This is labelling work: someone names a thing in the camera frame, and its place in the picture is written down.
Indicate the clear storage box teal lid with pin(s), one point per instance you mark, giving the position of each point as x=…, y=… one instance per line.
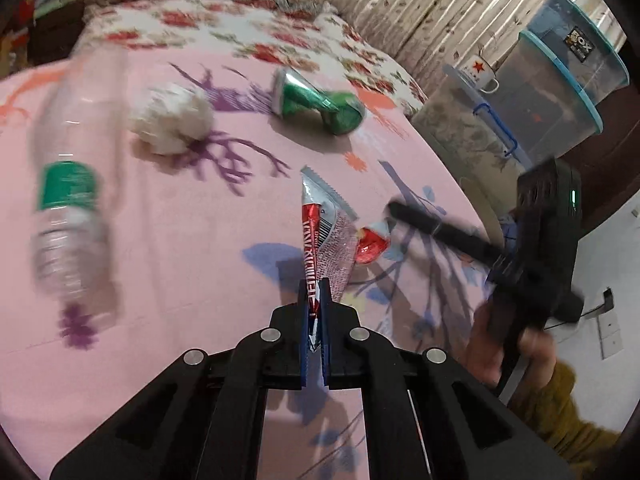
x=545, y=120

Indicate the crushed green can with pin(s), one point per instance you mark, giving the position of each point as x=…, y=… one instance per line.
x=345, y=112

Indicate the small red candy wrapper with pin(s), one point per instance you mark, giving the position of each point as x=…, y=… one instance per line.
x=370, y=247

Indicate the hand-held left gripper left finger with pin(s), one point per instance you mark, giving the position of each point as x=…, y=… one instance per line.
x=303, y=320

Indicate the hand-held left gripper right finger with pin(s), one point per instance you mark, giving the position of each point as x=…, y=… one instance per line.
x=325, y=330

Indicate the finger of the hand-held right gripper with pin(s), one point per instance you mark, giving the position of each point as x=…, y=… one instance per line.
x=450, y=232

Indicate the carved wooden headboard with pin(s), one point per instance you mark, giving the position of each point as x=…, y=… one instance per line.
x=55, y=30

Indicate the person's right forearm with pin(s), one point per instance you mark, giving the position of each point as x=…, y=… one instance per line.
x=565, y=410

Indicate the white floral bedsheet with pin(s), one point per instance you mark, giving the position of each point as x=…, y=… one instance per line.
x=225, y=25

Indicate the person's right hand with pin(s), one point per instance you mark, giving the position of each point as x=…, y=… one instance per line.
x=482, y=350

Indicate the clear storage box dark sticker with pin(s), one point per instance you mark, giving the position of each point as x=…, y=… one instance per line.
x=565, y=40

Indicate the black power plug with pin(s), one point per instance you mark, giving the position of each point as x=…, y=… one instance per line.
x=607, y=297

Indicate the pink floral tablecloth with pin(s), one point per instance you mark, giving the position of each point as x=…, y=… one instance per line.
x=200, y=260

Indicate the beige leaf print curtain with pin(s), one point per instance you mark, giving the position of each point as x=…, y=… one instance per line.
x=400, y=10

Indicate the crumpled white tissue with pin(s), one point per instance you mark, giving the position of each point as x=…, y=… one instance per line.
x=170, y=117

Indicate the white enamel mug red star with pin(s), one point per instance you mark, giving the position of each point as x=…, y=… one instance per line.
x=475, y=72

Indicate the red snack wrapper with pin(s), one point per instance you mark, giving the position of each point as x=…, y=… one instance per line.
x=327, y=240

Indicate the clear plastic bottle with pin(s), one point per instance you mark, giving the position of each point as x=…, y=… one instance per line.
x=70, y=190

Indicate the white wall socket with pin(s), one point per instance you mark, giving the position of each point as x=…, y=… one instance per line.
x=611, y=335

